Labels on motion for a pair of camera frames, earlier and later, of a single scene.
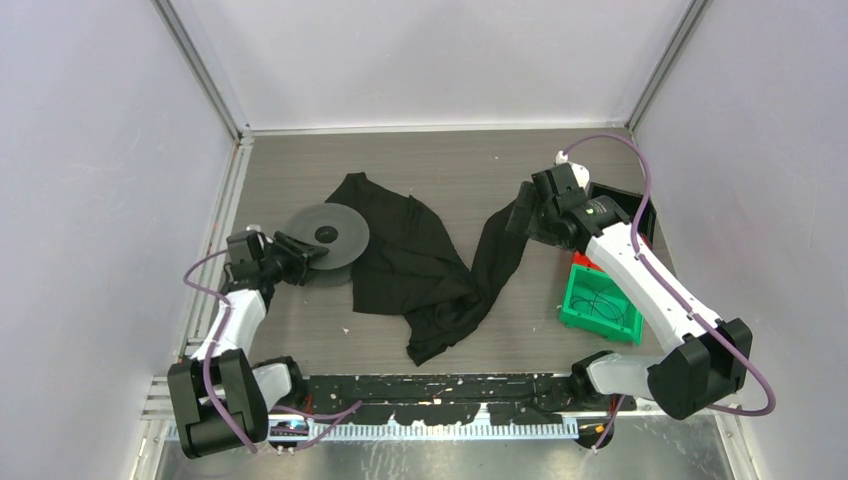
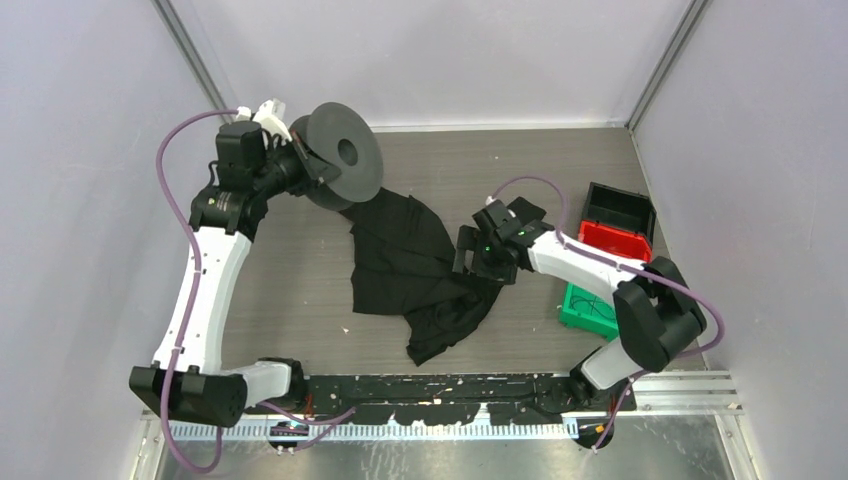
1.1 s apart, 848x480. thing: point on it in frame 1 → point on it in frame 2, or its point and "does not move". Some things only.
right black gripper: (529, 199) → (471, 238)
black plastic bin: (627, 202) does not move
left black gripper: (297, 253) → (312, 168)
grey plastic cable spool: (335, 227) → (345, 137)
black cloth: (413, 268) does not move
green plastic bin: (594, 301) does not move
